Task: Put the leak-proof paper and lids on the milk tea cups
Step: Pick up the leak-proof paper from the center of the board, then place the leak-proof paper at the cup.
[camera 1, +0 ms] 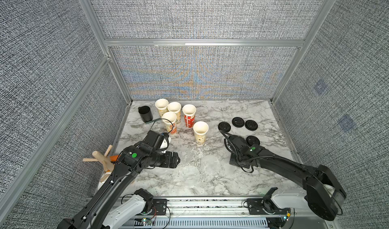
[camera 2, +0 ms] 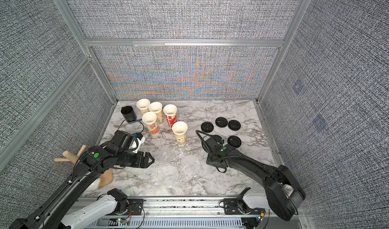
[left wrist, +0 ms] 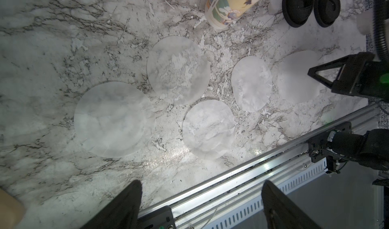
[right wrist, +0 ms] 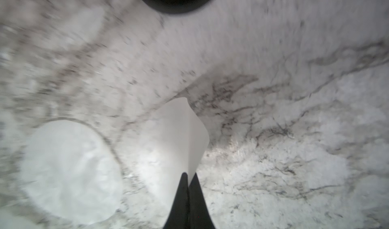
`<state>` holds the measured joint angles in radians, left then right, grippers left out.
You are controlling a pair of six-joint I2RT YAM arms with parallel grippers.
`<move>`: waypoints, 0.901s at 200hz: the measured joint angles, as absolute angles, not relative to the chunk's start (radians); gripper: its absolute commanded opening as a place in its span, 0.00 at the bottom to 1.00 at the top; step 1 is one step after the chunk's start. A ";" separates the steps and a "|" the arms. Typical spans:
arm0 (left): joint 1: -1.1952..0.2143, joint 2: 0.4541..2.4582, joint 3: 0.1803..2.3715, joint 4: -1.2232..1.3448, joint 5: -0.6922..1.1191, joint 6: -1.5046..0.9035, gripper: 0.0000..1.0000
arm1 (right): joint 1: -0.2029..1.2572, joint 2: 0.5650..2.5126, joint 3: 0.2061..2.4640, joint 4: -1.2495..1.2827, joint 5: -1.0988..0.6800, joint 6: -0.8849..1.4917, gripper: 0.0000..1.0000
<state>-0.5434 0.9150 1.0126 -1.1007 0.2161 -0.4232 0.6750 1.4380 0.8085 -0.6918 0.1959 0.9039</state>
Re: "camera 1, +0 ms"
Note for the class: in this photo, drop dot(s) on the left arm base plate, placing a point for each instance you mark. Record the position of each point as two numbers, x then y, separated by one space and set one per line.
155 207

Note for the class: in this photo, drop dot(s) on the black lid back right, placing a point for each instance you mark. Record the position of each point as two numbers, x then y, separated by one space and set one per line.
251 125

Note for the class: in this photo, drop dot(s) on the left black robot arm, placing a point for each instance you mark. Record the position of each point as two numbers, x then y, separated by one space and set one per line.
99 213

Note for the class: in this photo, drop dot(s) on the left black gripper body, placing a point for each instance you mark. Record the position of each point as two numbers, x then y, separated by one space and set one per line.
169 159

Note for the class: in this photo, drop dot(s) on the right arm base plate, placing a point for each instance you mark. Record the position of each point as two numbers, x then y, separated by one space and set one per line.
258 206

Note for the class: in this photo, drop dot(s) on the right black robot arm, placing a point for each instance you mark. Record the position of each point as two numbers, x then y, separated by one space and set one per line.
325 195

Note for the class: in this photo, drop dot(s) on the black cylindrical cup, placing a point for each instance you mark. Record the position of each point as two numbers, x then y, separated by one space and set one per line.
145 113

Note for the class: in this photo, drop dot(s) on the wooden peg rack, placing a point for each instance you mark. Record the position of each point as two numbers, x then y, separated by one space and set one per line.
105 160

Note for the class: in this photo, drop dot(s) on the red paper cup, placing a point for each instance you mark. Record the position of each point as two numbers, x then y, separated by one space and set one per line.
189 112

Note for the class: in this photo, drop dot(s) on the black lid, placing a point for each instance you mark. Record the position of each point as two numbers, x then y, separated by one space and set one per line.
252 140
251 125
224 126
238 122

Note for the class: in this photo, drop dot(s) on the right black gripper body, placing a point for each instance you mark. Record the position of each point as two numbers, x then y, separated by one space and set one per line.
236 158

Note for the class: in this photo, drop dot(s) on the black lid front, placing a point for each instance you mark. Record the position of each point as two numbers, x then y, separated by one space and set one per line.
252 140

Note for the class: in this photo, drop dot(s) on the black lid left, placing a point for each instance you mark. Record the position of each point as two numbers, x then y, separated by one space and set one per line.
224 126

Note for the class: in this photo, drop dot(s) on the black lid back middle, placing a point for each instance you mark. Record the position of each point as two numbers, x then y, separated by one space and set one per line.
238 122

